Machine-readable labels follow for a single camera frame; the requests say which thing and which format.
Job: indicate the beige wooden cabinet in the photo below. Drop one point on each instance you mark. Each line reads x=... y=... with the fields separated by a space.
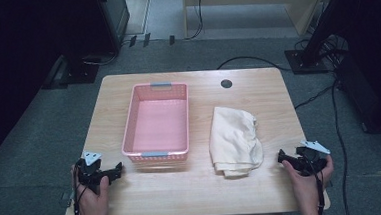
x=306 y=10

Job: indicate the round grey table grommet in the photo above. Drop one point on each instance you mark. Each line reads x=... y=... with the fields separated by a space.
x=226 y=84

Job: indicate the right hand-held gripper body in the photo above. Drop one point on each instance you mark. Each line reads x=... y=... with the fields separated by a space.
x=310 y=162

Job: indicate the pink plastic basket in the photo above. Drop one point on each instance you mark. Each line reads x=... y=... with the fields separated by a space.
x=159 y=126

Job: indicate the black stand base plate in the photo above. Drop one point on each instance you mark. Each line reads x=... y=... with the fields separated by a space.
x=304 y=65
x=76 y=74

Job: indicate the small black floor block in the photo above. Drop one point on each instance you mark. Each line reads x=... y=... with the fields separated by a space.
x=172 y=39
x=132 y=41
x=146 y=39

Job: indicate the dark cabinet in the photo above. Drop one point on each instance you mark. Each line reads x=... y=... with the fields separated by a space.
x=116 y=18

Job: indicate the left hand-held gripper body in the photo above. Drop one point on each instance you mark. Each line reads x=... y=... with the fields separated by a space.
x=90 y=175

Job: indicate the cream folded cloth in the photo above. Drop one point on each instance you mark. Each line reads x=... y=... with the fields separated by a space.
x=234 y=141

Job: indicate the person's right hand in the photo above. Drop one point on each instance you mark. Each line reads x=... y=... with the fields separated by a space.
x=307 y=189

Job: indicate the person's left hand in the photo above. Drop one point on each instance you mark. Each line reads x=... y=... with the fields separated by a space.
x=92 y=207

